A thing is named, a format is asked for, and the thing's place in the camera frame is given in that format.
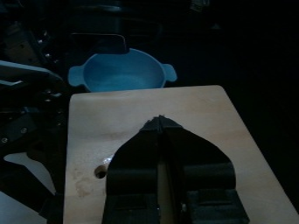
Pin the blue toy pot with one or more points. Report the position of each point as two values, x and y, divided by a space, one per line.
123 75

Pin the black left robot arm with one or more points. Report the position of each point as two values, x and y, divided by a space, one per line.
23 40

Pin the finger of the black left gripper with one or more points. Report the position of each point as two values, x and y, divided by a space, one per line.
27 186

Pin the wooden cutting board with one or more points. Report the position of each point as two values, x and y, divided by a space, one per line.
218 122

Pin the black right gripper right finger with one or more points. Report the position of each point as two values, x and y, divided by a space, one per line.
206 175

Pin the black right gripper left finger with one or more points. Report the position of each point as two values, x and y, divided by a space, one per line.
132 175

